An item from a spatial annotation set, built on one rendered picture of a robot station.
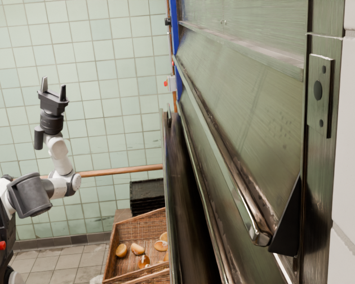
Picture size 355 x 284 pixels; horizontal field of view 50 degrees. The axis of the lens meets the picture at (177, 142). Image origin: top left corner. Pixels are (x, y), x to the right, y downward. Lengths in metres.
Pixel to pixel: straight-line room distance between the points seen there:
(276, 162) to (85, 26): 2.71
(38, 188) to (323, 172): 1.26
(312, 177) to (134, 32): 2.74
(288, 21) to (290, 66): 0.07
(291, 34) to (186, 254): 0.64
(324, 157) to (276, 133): 0.15
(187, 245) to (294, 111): 0.60
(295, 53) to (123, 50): 2.68
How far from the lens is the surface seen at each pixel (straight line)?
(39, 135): 1.56
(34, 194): 1.50
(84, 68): 3.12
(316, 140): 0.36
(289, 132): 0.45
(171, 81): 2.73
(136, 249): 2.35
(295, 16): 0.43
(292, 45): 0.44
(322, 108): 0.34
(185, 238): 1.00
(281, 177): 0.44
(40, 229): 3.71
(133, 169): 1.97
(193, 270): 0.90
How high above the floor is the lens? 1.96
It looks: 19 degrees down
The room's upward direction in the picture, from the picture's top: 5 degrees counter-clockwise
